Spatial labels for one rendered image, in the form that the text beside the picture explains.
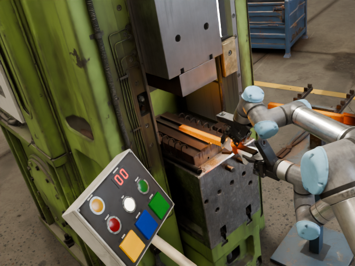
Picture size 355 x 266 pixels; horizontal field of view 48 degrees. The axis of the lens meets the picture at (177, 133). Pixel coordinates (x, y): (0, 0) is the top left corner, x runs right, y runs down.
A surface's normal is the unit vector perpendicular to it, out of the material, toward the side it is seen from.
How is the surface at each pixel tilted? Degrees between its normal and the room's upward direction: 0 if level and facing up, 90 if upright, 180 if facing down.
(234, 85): 90
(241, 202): 90
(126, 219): 60
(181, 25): 90
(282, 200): 0
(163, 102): 90
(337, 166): 44
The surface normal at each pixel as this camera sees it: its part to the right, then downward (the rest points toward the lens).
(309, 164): -0.98, 0.17
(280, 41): -0.52, 0.50
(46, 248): -0.16, -0.85
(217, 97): -0.74, 0.44
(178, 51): 0.65, 0.29
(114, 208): 0.70, -0.36
